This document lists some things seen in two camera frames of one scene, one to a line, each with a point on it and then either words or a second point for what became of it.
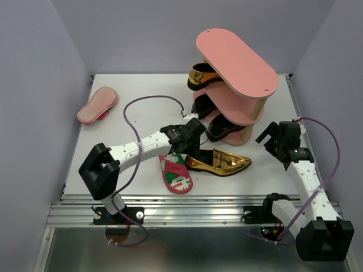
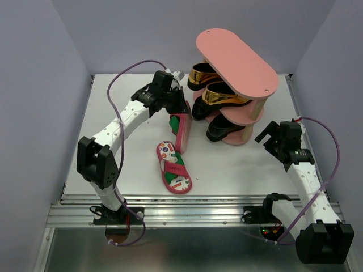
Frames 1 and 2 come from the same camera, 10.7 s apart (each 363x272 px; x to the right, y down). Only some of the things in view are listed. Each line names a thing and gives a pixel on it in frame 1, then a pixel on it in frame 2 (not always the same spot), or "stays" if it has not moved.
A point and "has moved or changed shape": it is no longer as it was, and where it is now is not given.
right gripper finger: [271, 129] stays
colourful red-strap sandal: [174, 171] stays
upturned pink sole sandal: [98, 108] has moved or changed shape
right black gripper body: [273, 144] stays
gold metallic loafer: [215, 163] -> [217, 93]
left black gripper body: [193, 147] -> [173, 101]
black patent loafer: [219, 126] stays
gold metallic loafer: [201, 76] stays
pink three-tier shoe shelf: [245, 82] stays
